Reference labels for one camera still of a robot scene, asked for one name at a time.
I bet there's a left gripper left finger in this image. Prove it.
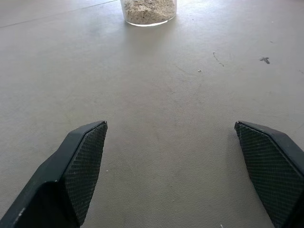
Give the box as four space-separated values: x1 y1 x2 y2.
0 120 108 228

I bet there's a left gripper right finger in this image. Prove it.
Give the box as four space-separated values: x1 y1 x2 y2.
234 120 304 228

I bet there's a clear glass jar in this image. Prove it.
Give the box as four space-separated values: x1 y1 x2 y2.
120 0 178 27

